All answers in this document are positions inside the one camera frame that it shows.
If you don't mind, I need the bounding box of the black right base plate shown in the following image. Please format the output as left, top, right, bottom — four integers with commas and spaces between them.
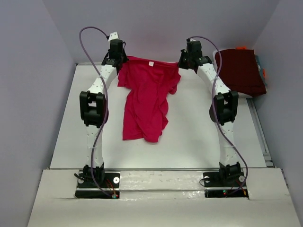
199, 172, 249, 198

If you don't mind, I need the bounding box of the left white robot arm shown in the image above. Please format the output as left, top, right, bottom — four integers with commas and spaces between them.
80, 39, 128, 187

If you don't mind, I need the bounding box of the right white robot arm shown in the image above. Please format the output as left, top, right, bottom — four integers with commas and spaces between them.
178, 39, 242, 187

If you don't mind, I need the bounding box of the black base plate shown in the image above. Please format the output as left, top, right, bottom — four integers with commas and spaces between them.
74, 170, 121, 199
199, 172, 249, 198

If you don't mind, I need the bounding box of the orange object behind stack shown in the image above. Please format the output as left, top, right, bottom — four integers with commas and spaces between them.
235, 46, 247, 50

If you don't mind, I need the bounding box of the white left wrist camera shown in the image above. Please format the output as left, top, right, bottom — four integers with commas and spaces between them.
108, 32, 119, 42

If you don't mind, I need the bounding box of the metal rail right side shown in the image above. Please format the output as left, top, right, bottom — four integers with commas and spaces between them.
247, 99, 275, 168

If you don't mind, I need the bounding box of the pink t-shirt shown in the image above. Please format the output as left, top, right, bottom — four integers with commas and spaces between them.
118, 56, 181, 143

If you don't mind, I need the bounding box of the dark red folded t-shirt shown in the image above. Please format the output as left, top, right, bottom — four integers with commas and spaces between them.
214, 49, 267, 97

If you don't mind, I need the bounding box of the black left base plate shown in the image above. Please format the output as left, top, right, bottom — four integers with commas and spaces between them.
74, 170, 121, 199

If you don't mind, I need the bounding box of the teal orange item beside stack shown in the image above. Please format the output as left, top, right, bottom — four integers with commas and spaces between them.
255, 55, 267, 86

